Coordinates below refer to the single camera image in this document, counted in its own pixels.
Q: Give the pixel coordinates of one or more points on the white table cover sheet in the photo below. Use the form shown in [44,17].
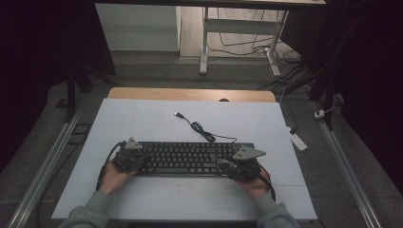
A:
[158,120]

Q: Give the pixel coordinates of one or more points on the black computer keyboard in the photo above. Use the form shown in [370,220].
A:
[187,158]

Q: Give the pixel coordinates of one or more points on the wooden table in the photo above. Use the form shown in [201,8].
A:
[177,94]

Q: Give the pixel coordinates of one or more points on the person's right hand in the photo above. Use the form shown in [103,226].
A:
[258,188]

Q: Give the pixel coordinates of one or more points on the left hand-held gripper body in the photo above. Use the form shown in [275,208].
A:
[128,158]

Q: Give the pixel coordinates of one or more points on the white power strip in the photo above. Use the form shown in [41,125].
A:
[297,141]

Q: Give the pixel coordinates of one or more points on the black stand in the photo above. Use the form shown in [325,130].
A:
[326,88]
[70,95]

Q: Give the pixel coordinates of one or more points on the metal floor rail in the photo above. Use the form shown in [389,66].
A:
[345,167]
[44,171]

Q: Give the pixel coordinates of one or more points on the small white box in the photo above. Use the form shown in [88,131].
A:
[319,113]

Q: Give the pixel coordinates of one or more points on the white desk frame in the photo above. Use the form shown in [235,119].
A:
[240,27]

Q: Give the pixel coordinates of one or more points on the white cabinet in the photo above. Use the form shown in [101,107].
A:
[136,28]

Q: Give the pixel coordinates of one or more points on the dark curtain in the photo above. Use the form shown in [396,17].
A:
[364,79]
[38,63]

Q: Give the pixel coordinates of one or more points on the person's left hand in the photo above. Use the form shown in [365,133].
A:
[112,180]

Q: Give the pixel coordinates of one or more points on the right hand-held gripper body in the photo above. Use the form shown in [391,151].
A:
[245,167]

